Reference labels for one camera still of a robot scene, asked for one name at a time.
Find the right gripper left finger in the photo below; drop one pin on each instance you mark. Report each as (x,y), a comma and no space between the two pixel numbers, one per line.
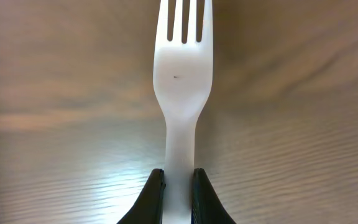
(147,209)

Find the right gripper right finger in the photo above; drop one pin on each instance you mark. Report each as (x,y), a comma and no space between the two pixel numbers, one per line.
(206,206)

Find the pink plastic fork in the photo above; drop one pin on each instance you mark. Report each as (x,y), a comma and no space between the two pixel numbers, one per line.
(182,79)

